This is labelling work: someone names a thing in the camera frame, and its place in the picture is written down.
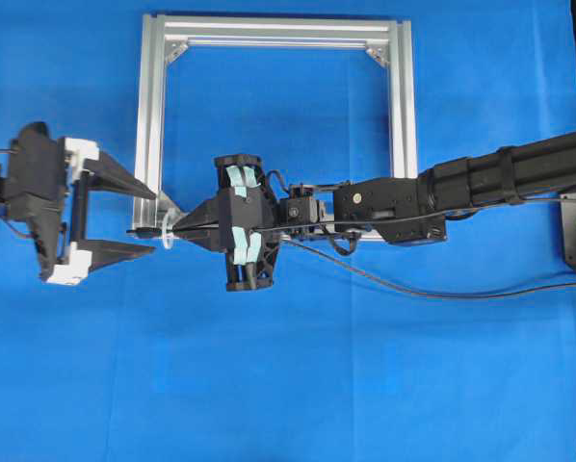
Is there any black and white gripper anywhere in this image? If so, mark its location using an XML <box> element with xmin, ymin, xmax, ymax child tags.
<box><xmin>3</xmin><ymin>122</ymin><xmax>156</xmax><ymax>286</ymax></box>

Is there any black gripper teal tape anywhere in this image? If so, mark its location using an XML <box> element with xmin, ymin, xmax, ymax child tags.
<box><xmin>172</xmin><ymin>154</ymin><xmax>280</xmax><ymax>292</ymax></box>

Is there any black wire with plug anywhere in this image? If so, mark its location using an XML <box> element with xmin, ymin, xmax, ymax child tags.
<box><xmin>126</xmin><ymin>225</ymin><xmax>576</xmax><ymax>299</ymax></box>

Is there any black image-left robot arm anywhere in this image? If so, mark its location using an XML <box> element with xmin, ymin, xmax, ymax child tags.
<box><xmin>0</xmin><ymin>122</ymin><xmax>156</xmax><ymax>286</ymax></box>

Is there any black image-right robot arm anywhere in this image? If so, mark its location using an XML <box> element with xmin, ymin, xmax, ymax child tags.
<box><xmin>170</xmin><ymin>132</ymin><xmax>576</xmax><ymax>292</ymax></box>

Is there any white string loop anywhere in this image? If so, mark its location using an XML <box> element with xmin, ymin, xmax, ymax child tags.
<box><xmin>160</xmin><ymin>207</ymin><xmax>179</xmax><ymax>252</ymax></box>

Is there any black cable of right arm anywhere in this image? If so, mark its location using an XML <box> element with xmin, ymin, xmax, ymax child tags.
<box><xmin>266</xmin><ymin>168</ymin><xmax>359</xmax><ymax>256</ymax></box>

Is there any silver aluminium extrusion frame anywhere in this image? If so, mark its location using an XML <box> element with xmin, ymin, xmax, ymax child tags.
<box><xmin>131</xmin><ymin>14</ymin><xmax>418</xmax><ymax>239</ymax></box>

